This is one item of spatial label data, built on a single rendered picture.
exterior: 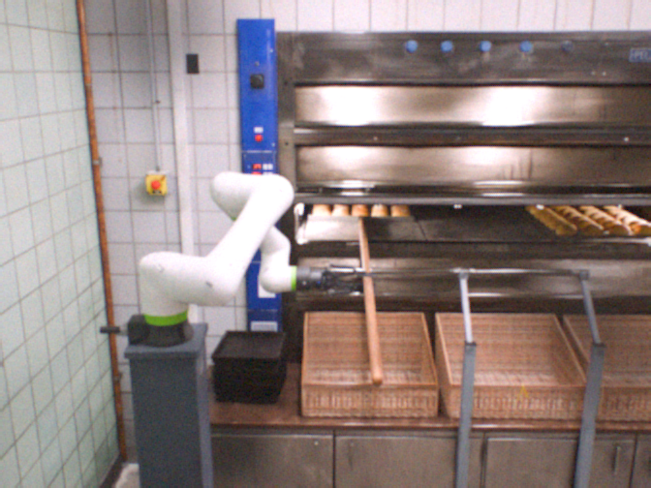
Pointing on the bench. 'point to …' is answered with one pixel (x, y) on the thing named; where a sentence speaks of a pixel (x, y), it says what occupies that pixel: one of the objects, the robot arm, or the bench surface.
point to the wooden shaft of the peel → (370, 313)
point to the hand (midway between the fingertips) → (366, 279)
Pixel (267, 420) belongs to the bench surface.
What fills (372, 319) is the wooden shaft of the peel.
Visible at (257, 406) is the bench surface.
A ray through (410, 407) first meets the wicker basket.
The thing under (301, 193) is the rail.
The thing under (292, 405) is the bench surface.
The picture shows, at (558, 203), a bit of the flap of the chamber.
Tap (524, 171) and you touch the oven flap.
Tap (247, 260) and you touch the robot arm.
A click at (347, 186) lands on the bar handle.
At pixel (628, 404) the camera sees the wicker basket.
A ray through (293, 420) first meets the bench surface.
